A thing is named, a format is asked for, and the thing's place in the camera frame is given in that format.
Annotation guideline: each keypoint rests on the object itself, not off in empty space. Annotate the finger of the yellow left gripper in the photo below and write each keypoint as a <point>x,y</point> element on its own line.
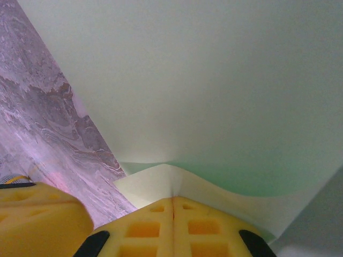
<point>40,219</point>

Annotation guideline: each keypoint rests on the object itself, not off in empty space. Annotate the light green paper sheet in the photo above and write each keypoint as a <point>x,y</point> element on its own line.
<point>201,80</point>

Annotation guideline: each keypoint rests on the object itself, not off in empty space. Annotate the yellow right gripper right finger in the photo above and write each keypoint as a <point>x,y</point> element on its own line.
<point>203,230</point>

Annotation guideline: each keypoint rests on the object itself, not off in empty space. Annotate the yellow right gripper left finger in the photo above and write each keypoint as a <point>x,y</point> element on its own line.
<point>144,230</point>

